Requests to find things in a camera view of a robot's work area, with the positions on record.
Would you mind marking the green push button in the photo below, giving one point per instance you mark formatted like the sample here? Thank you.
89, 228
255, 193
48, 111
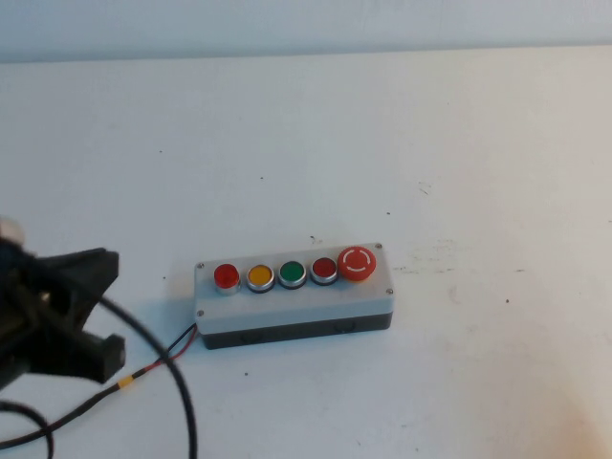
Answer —
292, 272

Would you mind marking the grey black button control box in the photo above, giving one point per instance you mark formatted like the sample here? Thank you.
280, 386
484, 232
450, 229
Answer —
296, 306

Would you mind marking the dark red push button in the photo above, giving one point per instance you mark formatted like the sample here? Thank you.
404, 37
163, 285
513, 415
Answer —
323, 268

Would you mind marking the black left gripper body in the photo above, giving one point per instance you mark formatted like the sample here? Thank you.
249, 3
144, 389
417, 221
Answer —
33, 325

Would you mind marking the red emergency stop mushroom button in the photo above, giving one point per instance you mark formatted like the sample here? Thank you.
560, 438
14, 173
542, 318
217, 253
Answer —
356, 260

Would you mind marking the red illuminated indicator button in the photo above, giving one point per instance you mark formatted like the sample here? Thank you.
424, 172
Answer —
226, 276

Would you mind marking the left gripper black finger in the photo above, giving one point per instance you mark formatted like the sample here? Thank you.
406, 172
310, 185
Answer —
95, 270
105, 356

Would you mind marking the yellow push button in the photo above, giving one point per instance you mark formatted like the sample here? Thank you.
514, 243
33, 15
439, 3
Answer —
260, 276

